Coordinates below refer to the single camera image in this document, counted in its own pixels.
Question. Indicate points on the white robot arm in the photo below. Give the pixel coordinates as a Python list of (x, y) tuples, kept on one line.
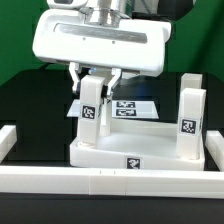
[(109, 13)]

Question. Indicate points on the white desk top tray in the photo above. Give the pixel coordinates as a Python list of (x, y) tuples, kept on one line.
[(134, 144)]

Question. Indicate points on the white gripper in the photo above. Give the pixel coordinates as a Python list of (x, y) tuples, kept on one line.
[(134, 45)]

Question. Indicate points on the white left fence wall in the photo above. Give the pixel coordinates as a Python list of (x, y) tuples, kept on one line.
[(8, 138)]

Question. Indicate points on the white fence wall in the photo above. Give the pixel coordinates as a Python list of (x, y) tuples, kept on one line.
[(215, 146), (8, 138), (119, 182)]

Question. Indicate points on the white right fence wall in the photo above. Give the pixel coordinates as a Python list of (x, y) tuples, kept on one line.
[(215, 146)]

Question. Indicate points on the white front fence wall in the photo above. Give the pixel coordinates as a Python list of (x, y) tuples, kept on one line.
[(119, 182)]

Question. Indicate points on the white marker base plate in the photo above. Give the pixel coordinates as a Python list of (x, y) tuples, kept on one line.
[(120, 109)]

